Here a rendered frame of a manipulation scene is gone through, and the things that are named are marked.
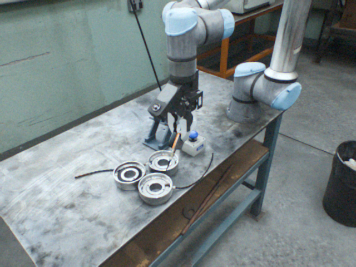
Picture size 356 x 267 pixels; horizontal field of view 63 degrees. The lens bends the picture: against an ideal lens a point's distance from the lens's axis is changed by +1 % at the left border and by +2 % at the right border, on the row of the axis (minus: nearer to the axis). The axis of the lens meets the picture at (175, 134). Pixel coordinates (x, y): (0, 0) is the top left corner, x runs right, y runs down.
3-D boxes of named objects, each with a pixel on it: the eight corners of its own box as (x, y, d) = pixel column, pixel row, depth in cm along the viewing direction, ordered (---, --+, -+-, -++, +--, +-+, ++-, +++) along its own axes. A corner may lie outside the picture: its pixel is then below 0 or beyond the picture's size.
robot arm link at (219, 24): (209, 3, 80) (177, 9, 75) (239, 9, 72) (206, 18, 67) (207, 32, 84) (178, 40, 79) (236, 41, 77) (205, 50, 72)
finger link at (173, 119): (186, 131, 91) (188, 107, 85) (173, 139, 87) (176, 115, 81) (178, 127, 92) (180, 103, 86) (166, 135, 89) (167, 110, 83)
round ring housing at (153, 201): (140, 209, 85) (138, 199, 83) (138, 183, 94) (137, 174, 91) (174, 204, 86) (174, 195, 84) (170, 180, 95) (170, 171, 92)
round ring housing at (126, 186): (108, 187, 93) (106, 178, 90) (125, 167, 101) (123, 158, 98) (137, 196, 89) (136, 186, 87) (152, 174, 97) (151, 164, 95)
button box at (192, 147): (193, 157, 104) (193, 146, 101) (179, 149, 108) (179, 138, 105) (207, 147, 109) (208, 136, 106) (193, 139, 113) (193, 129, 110)
